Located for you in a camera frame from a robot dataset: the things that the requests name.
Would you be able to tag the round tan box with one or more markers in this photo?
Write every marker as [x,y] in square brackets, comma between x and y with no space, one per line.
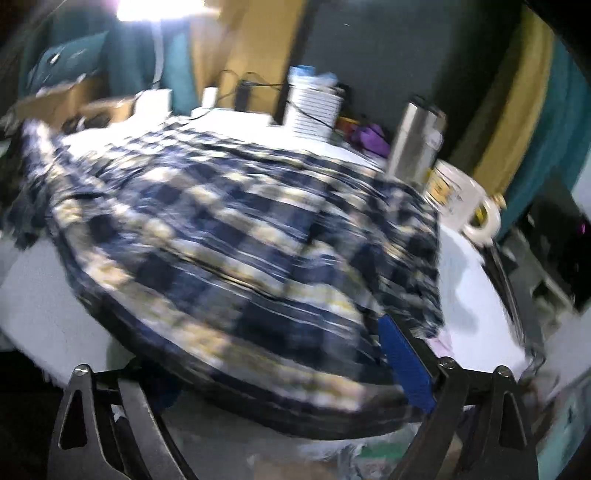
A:
[108,110]

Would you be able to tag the white printed mug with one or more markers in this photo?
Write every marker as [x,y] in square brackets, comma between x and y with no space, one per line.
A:
[455,198]

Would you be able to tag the blue plaid pants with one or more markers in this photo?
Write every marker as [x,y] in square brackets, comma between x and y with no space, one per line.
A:
[221,240]

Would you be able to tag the black power adapter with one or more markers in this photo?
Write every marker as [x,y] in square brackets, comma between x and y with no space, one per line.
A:
[243,96]

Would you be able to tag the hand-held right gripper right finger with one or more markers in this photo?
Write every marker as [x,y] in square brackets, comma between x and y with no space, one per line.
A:
[406,364]

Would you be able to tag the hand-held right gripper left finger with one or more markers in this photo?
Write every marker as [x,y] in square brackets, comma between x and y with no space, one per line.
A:
[138,415]

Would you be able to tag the white striped container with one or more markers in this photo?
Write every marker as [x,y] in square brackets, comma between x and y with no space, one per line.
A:
[310,108]

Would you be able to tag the white desk lamp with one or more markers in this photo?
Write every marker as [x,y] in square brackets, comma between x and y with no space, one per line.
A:
[154,102]

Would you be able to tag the purple cloth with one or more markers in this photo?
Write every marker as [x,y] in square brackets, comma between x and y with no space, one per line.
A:
[369,141]

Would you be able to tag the white charger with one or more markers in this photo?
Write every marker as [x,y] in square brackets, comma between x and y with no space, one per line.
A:
[209,98]

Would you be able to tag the teal box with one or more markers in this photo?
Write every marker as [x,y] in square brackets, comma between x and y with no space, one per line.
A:
[67,57]

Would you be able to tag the cardboard box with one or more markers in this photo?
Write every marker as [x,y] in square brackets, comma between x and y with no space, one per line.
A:
[46,104]

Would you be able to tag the stainless steel tumbler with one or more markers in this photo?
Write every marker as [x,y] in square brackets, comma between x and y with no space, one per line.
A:
[415,138]

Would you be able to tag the blue packet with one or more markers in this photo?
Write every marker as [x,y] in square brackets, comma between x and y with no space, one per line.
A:
[302,71]

